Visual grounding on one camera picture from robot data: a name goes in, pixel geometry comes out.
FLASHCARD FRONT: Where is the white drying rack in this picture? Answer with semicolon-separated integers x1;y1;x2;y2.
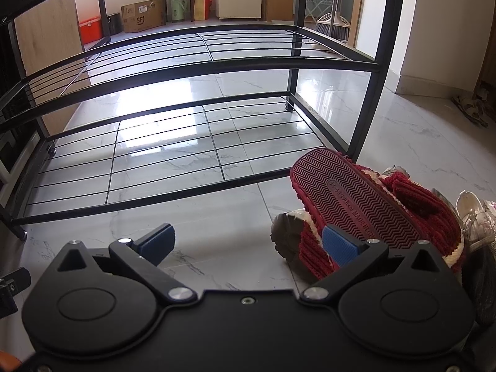
304;0;334;22

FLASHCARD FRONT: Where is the green thermos jug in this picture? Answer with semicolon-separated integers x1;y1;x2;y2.
170;0;187;23

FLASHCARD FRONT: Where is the olive green slipper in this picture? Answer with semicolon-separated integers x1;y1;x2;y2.
463;240;496;326

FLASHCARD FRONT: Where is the red plastic box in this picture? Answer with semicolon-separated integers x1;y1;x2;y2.
78;15;105;45

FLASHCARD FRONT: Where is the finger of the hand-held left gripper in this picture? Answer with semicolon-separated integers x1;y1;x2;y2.
0;267;32;318

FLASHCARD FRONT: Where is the cardboard box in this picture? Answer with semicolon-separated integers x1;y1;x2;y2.
121;0;164;33

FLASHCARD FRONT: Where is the yellow paper bag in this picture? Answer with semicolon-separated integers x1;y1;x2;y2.
194;0;214;21

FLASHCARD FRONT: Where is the red slipper with zigzag sole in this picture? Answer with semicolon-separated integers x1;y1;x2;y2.
290;148;423;281

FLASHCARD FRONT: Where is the black metal shoe rack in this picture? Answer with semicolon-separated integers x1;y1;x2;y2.
0;0;407;241

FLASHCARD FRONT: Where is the white floral sandal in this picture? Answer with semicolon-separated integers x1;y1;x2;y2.
455;190;496;249

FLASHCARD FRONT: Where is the wooden cabinet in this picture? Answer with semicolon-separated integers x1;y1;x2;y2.
13;0;91;136

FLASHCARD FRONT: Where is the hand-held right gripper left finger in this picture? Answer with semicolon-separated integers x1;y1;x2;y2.
56;223;198;303

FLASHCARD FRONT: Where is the beige chunky sneaker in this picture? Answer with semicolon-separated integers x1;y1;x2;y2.
271;209;311;266
382;165;411;181

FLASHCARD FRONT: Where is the broom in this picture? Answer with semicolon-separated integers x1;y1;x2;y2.
316;0;351;43

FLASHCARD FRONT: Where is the brown sandal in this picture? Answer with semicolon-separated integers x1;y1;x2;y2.
451;95;489;128

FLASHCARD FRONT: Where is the black metal table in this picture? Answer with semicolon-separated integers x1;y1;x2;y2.
73;0;113;47

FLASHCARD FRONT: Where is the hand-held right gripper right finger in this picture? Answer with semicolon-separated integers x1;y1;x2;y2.
298;225;446;303

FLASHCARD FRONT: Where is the black trash bin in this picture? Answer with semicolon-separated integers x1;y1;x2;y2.
106;12;124;35

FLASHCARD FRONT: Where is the red knit slipper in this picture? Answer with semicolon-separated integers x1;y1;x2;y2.
382;172;466;274

